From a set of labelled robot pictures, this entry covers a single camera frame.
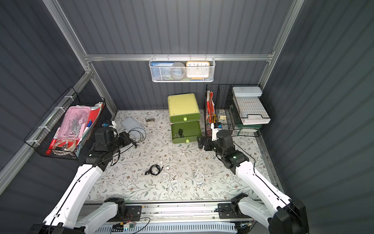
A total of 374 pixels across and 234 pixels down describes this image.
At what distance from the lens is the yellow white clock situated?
0.90 m

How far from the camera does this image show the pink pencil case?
2.27 ft

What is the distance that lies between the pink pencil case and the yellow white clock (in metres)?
0.61
